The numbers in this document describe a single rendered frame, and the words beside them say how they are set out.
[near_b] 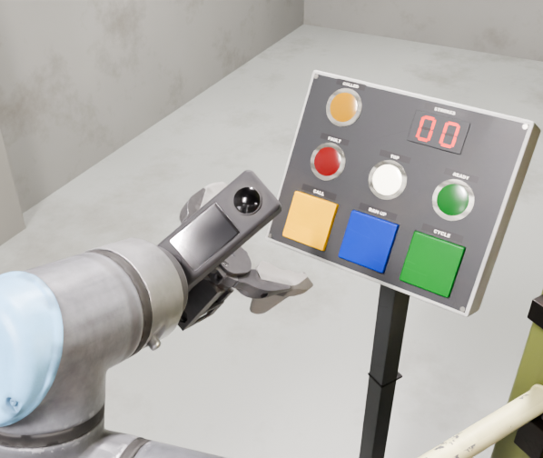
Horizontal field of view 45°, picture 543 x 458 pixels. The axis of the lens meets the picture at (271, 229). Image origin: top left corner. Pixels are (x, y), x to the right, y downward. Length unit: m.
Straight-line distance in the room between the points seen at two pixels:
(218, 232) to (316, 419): 1.50
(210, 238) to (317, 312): 1.80
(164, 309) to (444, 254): 0.52
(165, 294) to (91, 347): 0.08
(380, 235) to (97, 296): 0.58
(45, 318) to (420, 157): 0.65
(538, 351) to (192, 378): 1.17
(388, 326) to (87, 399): 0.81
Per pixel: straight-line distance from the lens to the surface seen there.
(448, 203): 0.94
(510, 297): 2.56
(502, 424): 1.26
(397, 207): 0.97
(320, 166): 1.01
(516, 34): 4.83
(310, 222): 1.01
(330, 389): 2.11
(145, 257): 0.52
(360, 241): 0.98
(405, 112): 0.98
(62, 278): 0.47
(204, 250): 0.56
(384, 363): 1.27
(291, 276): 0.67
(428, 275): 0.95
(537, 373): 1.35
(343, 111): 1.01
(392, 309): 1.18
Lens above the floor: 1.58
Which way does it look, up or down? 35 degrees down
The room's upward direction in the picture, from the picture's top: straight up
